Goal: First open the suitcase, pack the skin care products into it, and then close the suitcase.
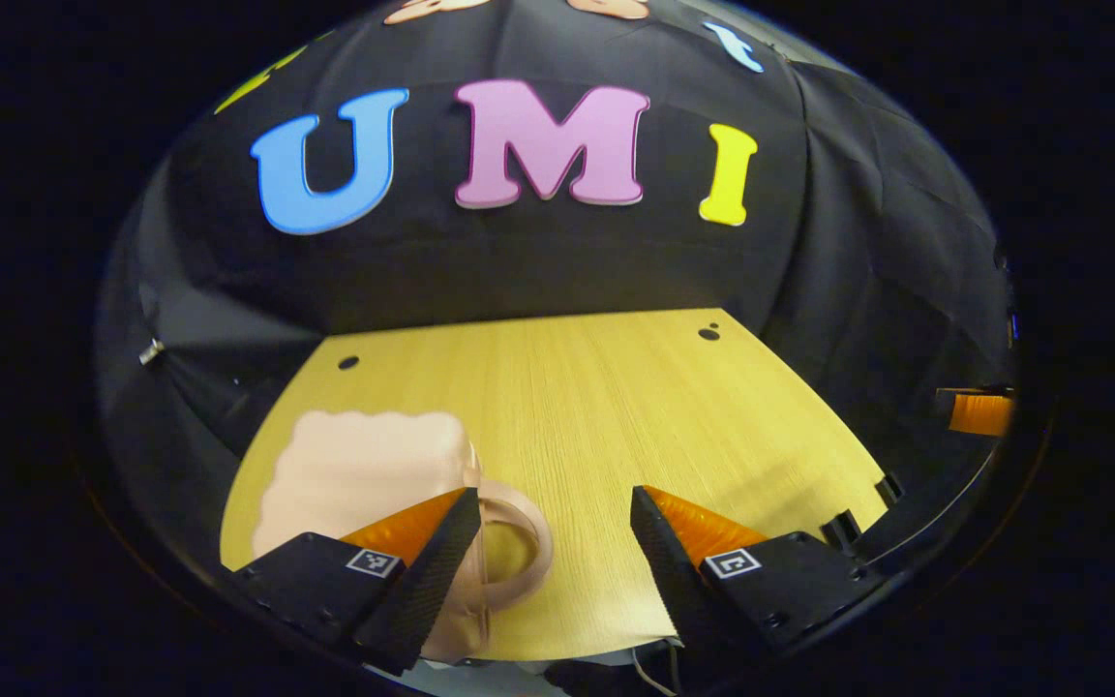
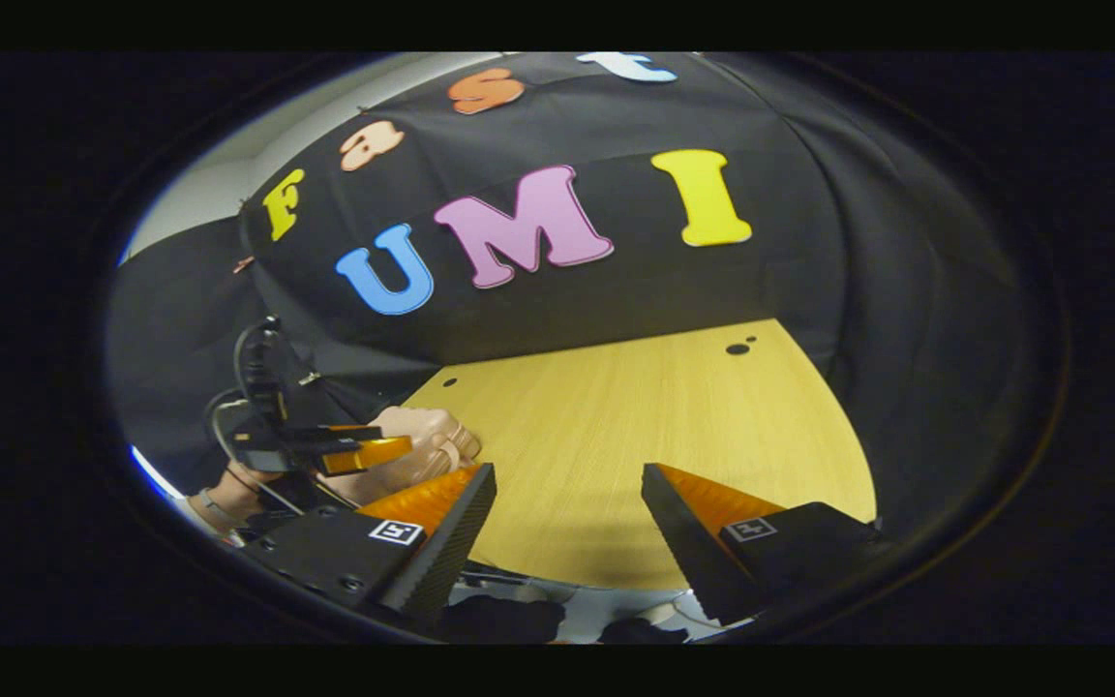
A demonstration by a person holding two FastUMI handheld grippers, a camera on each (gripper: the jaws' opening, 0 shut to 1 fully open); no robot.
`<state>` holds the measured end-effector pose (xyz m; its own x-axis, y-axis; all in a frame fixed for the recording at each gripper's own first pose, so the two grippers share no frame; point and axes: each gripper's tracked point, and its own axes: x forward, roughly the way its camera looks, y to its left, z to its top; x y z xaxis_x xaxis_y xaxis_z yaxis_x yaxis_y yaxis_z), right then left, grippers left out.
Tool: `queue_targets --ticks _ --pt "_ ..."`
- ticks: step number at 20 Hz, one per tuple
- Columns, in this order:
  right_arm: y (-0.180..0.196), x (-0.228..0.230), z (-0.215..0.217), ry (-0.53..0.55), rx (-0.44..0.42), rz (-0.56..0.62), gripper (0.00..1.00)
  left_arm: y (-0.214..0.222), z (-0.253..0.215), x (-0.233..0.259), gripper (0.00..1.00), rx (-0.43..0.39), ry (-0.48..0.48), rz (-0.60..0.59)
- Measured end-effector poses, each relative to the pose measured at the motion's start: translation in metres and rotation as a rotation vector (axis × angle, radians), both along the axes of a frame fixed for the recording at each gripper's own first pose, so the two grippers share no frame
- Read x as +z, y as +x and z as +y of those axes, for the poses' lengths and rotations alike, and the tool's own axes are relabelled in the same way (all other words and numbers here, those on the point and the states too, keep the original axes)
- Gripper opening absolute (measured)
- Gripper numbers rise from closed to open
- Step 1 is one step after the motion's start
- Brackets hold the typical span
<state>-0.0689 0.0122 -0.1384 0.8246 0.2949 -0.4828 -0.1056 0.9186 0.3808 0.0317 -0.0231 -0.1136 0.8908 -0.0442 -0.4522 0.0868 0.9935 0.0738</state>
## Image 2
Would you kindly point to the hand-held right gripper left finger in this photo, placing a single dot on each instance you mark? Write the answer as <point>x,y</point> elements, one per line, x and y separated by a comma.
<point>441,547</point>

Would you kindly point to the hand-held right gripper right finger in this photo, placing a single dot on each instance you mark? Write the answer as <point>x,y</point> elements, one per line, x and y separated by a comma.
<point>688,547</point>

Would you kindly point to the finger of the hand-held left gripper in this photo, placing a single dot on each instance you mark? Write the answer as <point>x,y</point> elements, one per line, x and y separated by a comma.
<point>369,455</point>
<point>345,433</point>

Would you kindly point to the person's black shoe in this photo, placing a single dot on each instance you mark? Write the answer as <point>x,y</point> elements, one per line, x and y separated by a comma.
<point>643,633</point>
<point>509,620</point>

